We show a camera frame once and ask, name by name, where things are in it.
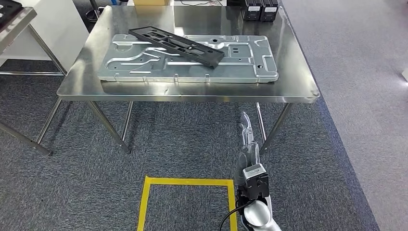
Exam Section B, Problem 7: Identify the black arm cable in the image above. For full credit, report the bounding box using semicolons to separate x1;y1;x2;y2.
218;199;257;231

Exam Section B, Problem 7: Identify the thin black laptop cable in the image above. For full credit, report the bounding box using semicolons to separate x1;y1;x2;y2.
180;0;224;7

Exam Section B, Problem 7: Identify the black battery pack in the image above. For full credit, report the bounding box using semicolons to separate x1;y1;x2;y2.
259;0;280;22
241;0;264;22

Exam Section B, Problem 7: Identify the stainless steel side table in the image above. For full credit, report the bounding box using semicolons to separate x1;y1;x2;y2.
0;7;67;157

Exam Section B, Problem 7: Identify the white cabinet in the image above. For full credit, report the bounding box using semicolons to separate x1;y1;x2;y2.
0;0;90;72

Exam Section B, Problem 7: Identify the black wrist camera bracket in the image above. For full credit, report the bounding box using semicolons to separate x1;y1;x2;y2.
236;173;270;205

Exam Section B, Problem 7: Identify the metal stanchion post base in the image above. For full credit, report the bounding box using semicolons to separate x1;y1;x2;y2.
85;0;105;23

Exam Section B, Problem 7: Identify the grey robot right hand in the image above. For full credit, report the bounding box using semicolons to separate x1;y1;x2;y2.
235;111;261;186

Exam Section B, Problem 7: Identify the stainless steel workbench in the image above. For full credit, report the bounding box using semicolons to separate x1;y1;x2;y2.
56;4;320;154

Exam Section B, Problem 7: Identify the brown cardboard box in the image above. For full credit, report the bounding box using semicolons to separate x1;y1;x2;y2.
133;0;171;6

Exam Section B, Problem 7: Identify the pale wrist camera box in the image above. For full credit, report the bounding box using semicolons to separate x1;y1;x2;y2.
242;164;268;181

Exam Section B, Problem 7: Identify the black plastic frame part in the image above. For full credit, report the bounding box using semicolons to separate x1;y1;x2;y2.
128;26;225;68
0;0;24;28

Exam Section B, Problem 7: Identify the stamped grey metal panel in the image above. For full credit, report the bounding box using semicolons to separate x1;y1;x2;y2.
97;33;280;84

